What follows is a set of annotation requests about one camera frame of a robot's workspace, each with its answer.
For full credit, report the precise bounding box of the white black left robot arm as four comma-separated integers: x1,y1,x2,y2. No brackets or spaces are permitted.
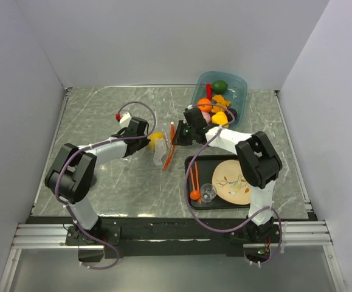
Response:
44,117,150,245

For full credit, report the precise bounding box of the yellow fake lemon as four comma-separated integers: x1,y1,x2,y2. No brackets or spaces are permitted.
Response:
148,131,165,149

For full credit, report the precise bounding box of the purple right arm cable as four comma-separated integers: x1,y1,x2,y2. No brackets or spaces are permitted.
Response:
183,103,283,268

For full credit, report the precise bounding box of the yellow fake bell pepper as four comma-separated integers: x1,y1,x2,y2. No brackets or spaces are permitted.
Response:
211,112,229,125

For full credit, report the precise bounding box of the black plastic tray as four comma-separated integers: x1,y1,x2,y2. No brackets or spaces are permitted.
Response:
187,155,252,210

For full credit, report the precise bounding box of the small clear glass cup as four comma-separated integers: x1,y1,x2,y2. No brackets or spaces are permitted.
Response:
200,183,217,203

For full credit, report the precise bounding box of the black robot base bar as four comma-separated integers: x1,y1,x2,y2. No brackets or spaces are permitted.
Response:
64,217,281,259

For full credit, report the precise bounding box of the orange fake fruit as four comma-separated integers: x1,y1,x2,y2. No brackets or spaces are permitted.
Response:
197,98,213,113

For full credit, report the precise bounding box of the beige bird pattern plate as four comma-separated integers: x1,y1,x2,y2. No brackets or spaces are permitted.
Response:
212,159,252,206

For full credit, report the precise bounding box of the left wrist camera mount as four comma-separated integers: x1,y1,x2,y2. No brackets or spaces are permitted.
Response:
116,111,132,128

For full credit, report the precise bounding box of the orange plastic spoon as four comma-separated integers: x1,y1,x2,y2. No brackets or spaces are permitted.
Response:
190,190,200,200

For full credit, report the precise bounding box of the dark brown fake fruit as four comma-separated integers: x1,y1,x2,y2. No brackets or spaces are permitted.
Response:
226,108,238,121

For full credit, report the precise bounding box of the clear zip top bag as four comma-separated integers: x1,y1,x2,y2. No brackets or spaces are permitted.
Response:
148,122,176,170

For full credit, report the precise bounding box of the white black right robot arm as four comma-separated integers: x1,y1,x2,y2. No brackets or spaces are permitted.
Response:
173,105,283,242

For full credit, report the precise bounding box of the red fake chili pepper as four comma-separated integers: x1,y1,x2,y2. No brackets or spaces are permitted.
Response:
205,83,212,100

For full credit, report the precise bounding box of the dark teal tape roll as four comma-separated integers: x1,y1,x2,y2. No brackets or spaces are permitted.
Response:
90,174,97,187

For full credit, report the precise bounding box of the green fake vegetable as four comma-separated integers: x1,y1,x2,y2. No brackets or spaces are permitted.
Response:
211,80,228,94

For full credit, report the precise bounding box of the purple fake onion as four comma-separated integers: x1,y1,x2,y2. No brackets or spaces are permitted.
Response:
201,111,212,124

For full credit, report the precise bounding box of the teal transparent plastic bin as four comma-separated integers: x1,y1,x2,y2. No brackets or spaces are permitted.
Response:
191,71,248,129

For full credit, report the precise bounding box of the aluminium frame rail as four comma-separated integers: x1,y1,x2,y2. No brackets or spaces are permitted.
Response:
244,220,333,247

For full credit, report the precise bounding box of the tan fake ginger root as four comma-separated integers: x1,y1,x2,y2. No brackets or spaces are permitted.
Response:
211,94,231,113

